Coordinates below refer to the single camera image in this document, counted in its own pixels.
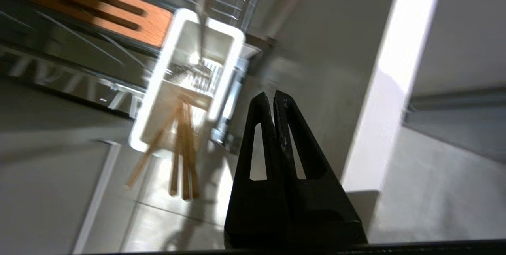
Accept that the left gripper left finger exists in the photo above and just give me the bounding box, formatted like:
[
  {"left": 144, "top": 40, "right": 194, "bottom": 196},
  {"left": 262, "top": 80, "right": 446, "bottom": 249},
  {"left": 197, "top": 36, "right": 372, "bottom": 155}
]
[{"left": 224, "top": 92, "right": 294, "bottom": 250}]

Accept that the grey cabinet door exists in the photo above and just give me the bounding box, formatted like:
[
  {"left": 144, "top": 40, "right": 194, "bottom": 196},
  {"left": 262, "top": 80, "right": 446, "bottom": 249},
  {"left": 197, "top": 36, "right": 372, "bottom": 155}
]
[{"left": 0, "top": 138, "right": 121, "bottom": 255}]

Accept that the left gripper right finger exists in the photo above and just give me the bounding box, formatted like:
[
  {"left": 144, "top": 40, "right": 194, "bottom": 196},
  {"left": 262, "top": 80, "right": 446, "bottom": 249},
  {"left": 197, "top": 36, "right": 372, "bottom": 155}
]
[{"left": 273, "top": 90, "right": 368, "bottom": 248}]

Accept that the white cabinet panel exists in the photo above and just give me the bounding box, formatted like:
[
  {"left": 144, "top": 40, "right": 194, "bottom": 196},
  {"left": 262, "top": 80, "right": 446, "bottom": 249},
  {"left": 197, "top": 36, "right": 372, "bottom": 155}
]
[{"left": 341, "top": 0, "right": 447, "bottom": 192}]

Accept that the metal fork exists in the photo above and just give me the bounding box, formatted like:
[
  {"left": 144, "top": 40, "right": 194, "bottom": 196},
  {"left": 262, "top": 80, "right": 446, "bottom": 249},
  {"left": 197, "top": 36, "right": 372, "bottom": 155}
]
[{"left": 186, "top": 0, "right": 222, "bottom": 74}]

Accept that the metal wire dish rack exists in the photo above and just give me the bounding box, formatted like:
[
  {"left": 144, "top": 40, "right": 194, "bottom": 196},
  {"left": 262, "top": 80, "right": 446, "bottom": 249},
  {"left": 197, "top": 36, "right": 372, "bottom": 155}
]
[{"left": 0, "top": 0, "right": 264, "bottom": 145}]

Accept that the wooden chopstick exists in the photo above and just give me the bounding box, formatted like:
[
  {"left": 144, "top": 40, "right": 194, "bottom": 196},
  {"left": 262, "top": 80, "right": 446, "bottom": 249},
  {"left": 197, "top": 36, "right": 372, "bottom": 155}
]
[
  {"left": 186, "top": 107, "right": 200, "bottom": 199},
  {"left": 169, "top": 107, "right": 184, "bottom": 196},
  {"left": 126, "top": 105, "right": 183, "bottom": 189},
  {"left": 180, "top": 105, "right": 191, "bottom": 200}
]

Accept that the white plastic utensil holder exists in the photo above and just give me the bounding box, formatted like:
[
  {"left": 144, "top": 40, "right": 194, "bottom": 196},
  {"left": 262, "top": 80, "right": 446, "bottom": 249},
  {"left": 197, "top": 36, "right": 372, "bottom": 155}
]
[{"left": 129, "top": 8, "right": 246, "bottom": 153}]

